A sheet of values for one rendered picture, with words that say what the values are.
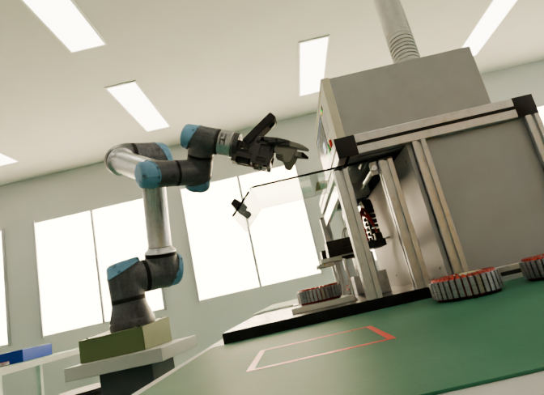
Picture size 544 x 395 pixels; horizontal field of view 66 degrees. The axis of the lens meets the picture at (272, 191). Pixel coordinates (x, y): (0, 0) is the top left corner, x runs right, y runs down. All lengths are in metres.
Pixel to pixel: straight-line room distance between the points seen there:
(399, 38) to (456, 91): 1.69
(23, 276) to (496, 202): 6.57
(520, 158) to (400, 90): 0.32
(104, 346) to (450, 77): 1.29
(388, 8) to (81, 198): 5.16
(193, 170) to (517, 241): 0.81
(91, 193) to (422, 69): 5.96
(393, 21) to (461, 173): 2.04
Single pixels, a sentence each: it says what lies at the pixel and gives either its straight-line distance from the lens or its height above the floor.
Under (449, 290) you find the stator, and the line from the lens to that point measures 0.72.
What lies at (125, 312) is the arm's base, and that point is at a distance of 1.52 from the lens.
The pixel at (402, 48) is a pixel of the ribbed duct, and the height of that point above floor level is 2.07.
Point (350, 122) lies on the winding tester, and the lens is 1.06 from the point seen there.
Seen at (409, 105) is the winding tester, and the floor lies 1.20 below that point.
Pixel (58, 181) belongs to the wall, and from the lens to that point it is 7.00.
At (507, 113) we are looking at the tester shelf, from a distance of 1.04.
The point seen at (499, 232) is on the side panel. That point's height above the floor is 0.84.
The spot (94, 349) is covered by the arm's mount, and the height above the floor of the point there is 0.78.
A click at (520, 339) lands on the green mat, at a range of 0.36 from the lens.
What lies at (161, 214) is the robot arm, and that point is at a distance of 1.56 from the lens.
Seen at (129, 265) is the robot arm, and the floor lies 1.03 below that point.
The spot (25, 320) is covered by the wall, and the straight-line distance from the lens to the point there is 6.95.
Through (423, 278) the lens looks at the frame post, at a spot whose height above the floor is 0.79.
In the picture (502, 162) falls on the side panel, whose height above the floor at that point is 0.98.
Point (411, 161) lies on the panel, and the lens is 0.94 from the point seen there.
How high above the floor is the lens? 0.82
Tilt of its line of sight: 14 degrees up
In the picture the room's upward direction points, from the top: 13 degrees counter-clockwise
